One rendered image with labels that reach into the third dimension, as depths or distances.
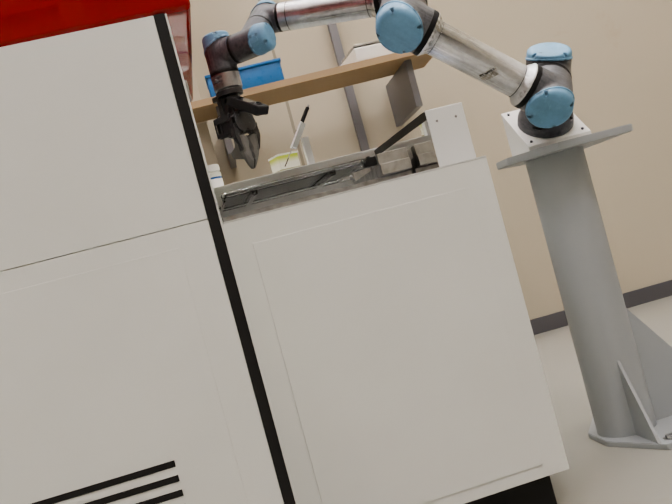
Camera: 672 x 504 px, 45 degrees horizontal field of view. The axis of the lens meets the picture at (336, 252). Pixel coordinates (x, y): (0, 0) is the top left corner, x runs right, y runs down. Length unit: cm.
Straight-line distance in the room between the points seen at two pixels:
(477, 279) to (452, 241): 10
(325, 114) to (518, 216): 115
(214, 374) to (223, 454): 15
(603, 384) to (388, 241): 81
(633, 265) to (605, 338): 236
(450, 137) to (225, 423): 85
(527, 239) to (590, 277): 216
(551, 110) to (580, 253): 41
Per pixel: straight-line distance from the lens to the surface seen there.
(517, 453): 193
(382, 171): 207
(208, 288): 156
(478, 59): 206
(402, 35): 201
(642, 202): 469
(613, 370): 233
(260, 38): 212
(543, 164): 228
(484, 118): 443
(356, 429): 182
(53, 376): 159
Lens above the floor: 70
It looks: level
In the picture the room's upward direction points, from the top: 15 degrees counter-clockwise
